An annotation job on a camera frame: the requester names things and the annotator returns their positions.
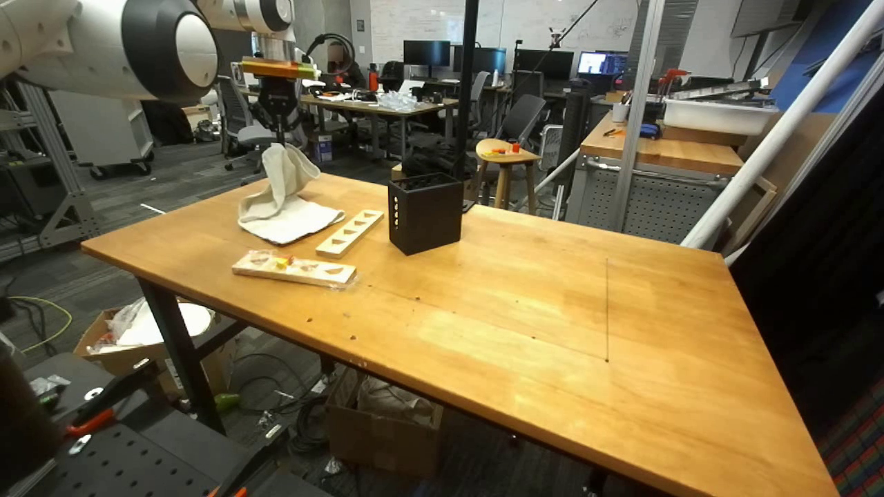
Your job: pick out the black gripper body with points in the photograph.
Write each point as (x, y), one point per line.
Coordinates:
(279, 102)

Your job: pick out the white terry cloth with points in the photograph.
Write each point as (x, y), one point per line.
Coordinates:
(279, 213)

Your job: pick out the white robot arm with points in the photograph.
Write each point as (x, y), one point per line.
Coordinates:
(129, 48)

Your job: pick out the black perforated box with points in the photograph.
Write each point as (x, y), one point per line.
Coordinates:
(424, 210)

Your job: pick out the cardboard box with plastic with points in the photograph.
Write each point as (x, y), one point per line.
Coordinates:
(119, 338)

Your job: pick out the cardboard box under table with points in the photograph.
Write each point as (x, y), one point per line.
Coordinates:
(379, 425)

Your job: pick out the seated person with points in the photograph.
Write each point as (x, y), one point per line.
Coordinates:
(344, 69)

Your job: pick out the wooden slotted board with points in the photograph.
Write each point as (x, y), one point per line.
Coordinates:
(348, 233)

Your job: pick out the red yellow triangle piece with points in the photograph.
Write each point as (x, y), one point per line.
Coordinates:
(283, 262)

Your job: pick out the wooden triangle puzzle board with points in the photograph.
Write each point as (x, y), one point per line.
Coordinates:
(306, 272)

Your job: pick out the round wooden stool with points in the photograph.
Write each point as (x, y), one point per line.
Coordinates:
(495, 166)

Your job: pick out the wooden workbench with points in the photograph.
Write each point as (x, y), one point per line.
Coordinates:
(674, 181)

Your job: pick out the white diagonal pole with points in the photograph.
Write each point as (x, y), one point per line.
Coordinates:
(771, 143)

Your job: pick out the yellow wrist camera mount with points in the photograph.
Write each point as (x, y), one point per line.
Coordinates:
(279, 69)

